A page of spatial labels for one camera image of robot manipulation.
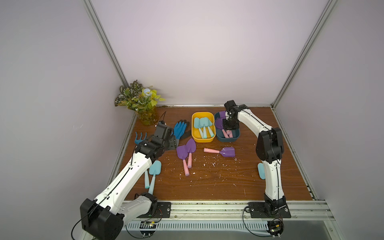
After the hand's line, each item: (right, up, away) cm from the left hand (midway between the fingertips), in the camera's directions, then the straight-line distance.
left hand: (172, 139), depth 79 cm
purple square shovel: (+35, +2, +18) cm, 40 cm away
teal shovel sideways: (+21, +8, +28) cm, 36 cm away
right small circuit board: (+51, -41, -9) cm, 66 cm away
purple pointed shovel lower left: (+10, -7, +18) cm, 21 cm away
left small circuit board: (-11, -43, -7) cm, 45 cm away
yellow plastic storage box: (+13, +1, +25) cm, 28 cm away
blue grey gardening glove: (+1, +5, +27) cm, 28 cm away
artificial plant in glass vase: (-25, +24, +18) cm, 40 cm away
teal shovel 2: (+17, +7, +28) cm, 34 cm away
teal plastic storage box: (+30, 0, +22) cm, 37 cm away
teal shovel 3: (-12, -19, +9) cm, 24 cm away
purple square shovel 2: (+4, -10, +16) cm, 19 cm away
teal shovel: (+13, +7, +28) cm, 31 cm away
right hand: (+34, +7, +20) cm, 40 cm away
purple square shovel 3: (+32, -10, +16) cm, 37 cm away
